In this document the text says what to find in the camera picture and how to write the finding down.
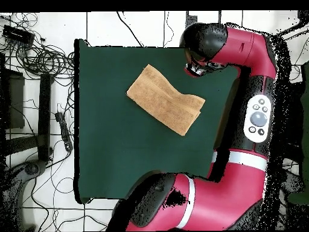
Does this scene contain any black cable tangle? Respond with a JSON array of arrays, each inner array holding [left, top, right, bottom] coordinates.
[[15, 40, 75, 80]]

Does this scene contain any dark green table cloth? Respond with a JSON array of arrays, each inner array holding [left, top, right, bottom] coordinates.
[[73, 38, 242, 205]]

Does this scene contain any black electronics box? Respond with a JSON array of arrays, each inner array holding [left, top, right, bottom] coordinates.
[[1, 24, 36, 46]]

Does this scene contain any black rod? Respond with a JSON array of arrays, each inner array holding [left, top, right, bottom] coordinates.
[[277, 20, 309, 37]]

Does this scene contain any black power strip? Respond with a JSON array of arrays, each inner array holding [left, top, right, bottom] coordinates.
[[54, 111, 74, 152]]

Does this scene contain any black panel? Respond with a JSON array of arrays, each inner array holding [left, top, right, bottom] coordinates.
[[0, 68, 25, 130]]

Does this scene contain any dark grey square plate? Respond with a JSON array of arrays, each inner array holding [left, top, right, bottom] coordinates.
[[185, 14, 199, 27]]

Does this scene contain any black stand leg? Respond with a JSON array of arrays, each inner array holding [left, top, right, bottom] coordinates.
[[37, 72, 54, 162]]

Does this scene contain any orange terry towel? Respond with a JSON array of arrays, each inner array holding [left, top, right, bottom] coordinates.
[[126, 63, 206, 137]]

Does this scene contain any grey rectangular floor frame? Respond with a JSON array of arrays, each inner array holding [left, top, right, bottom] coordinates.
[[185, 10, 222, 27]]

